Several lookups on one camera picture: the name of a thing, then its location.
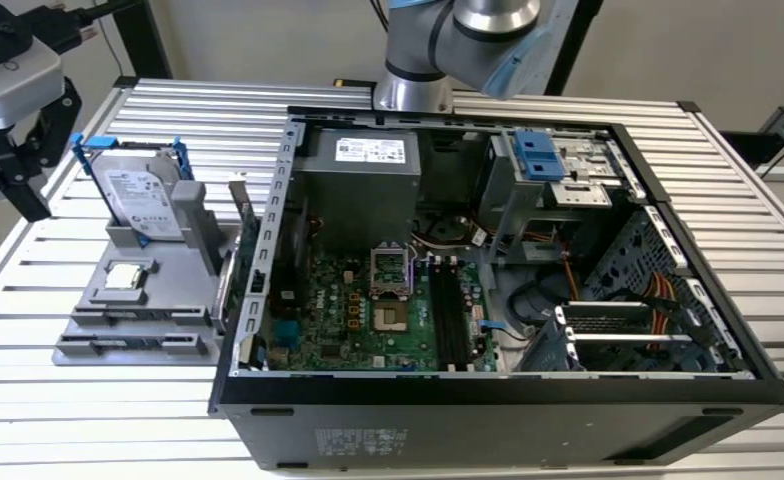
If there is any RAM stick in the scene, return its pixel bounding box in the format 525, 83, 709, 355
72, 308, 205, 322
82, 338, 197, 351

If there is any black RAM slot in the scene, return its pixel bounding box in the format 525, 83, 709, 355
443, 254, 479, 372
427, 254, 461, 372

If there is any hard disk in blue carrier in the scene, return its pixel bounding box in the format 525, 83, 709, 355
68, 132, 197, 249

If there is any silver CPU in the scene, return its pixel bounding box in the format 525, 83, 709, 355
102, 262, 146, 291

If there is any green graphics card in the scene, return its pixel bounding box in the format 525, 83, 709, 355
209, 172, 261, 335

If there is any grey parts rack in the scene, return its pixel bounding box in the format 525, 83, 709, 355
52, 172, 259, 366

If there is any grey power supply unit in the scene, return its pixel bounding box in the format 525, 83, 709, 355
293, 127, 425, 251

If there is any blue expansion slot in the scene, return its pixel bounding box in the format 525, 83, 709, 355
271, 321, 301, 347

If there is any metal socket cover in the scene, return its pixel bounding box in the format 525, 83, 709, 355
367, 241, 413, 300

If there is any thin locking lever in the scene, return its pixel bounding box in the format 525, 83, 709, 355
403, 243, 418, 299

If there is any CPU socket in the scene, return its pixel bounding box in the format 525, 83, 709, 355
369, 297, 411, 335

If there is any green motherboard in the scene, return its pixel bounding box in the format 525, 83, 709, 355
261, 249, 501, 374

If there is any blue drive latch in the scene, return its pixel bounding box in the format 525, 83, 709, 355
510, 128, 561, 182

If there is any metal drive cage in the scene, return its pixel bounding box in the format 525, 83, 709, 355
477, 128, 633, 261

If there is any black PC case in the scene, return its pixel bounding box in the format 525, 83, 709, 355
205, 103, 784, 472

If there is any metal disk bay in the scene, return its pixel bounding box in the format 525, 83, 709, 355
521, 298, 697, 374

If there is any black frame post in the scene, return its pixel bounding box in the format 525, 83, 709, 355
542, 0, 605, 96
106, 0, 174, 81

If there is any thick black camera cable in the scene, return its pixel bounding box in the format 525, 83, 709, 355
43, 0, 140, 44

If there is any orange wire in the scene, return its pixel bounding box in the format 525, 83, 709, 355
559, 252, 579, 304

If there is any red yellow wire bundle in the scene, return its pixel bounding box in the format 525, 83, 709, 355
641, 272, 678, 337

